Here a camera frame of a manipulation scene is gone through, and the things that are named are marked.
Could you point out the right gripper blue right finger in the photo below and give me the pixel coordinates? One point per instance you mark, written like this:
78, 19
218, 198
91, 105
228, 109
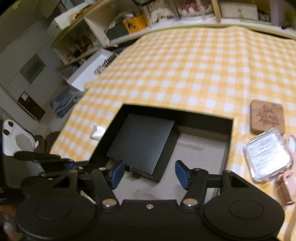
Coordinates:
183, 174

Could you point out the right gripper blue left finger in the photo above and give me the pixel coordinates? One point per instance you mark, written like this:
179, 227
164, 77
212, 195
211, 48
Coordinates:
117, 172

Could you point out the large black box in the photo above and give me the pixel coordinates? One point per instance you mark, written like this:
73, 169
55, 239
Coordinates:
203, 142

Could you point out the small black box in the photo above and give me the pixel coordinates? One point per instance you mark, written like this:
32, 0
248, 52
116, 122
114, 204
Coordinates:
145, 144

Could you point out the clear plastic square case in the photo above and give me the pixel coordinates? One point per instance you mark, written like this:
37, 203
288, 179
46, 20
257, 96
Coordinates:
267, 155

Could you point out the pink eyelash curler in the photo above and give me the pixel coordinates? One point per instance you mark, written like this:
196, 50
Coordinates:
285, 183

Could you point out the white satin ribbon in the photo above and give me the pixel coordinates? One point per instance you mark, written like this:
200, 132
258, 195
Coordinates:
97, 132

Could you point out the folded denim cloth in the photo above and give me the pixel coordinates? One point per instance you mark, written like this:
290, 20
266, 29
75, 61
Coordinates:
67, 98

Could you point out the carved wooden square coaster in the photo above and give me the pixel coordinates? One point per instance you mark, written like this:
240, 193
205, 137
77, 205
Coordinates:
265, 115

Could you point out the white shallow box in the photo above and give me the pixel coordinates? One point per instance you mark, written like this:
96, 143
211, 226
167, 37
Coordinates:
84, 73

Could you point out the pink patterned small case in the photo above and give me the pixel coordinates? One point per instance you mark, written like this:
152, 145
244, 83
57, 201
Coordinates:
98, 70

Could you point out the yellow checkered tablecloth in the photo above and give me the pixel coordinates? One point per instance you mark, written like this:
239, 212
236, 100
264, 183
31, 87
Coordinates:
206, 70

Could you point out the white fan heater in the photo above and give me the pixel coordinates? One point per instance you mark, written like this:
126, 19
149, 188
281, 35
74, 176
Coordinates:
15, 139

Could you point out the small dark box on shelf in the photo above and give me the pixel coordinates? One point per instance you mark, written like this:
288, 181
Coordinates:
117, 31

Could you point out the wooden shelf unit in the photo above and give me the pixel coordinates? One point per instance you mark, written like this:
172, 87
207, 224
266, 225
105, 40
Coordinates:
109, 23

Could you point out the yellow printed box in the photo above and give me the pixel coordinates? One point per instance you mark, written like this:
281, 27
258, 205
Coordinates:
136, 24

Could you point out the pink doll in clear case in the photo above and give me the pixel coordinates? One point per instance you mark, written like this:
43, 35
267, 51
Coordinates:
196, 10

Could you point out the white mini drawer chest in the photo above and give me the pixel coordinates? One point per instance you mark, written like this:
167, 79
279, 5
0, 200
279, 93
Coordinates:
239, 11

